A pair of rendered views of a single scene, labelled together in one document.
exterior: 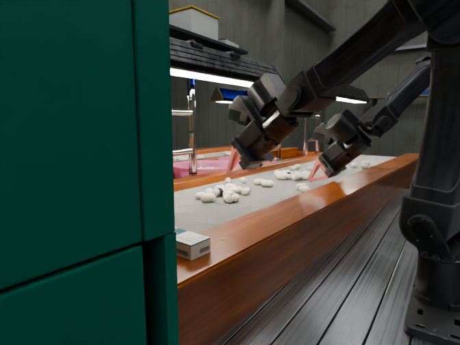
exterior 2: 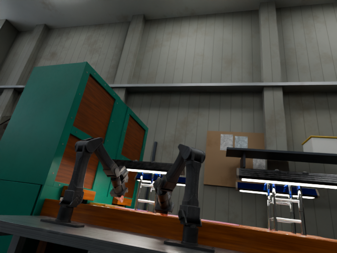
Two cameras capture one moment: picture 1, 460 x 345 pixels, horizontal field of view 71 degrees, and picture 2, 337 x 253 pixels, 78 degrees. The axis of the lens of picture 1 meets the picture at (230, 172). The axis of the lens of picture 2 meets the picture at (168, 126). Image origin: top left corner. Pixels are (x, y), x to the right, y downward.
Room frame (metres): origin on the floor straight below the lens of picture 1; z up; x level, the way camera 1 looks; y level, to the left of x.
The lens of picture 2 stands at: (0.46, -1.49, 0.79)
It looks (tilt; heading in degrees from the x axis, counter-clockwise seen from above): 22 degrees up; 71
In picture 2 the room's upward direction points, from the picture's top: 8 degrees clockwise
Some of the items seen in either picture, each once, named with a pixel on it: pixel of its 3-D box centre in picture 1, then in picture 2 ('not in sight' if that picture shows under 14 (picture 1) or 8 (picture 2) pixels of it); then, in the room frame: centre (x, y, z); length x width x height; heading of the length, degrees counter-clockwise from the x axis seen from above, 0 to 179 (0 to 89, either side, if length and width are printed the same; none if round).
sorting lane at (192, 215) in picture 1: (304, 177); not in sight; (1.15, -0.27, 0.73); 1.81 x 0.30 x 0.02; 142
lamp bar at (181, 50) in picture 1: (213, 64); (143, 166); (0.85, 0.04, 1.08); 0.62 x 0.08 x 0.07; 142
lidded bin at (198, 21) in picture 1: (192, 27); (324, 149); (3.48, 0.38, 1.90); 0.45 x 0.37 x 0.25; 145
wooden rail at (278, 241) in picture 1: (363, 201); (188, 240); (1.02, -0.44, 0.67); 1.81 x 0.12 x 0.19; 142
